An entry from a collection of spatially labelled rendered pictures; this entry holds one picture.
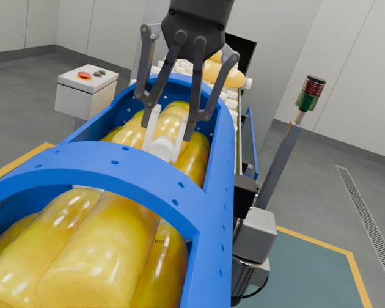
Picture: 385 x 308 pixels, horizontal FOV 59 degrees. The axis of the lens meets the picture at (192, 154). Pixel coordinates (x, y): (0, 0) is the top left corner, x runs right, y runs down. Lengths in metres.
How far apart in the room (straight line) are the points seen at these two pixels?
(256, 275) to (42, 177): 0.91
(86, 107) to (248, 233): 0.57
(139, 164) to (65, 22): 5.27
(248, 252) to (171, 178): 0.75
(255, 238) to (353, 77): 4.14
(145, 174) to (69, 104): 0.69
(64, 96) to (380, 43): 4.43
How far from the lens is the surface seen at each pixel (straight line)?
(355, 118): 5.15
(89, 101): 0.96
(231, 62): 0.45
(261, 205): 1.31
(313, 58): 4.88
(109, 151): 0.34
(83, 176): 0.31
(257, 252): 1.06
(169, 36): 0.46
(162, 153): 0.51
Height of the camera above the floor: 1.39
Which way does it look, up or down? 24 degrees down
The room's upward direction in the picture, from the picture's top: 18 degrees clockwise
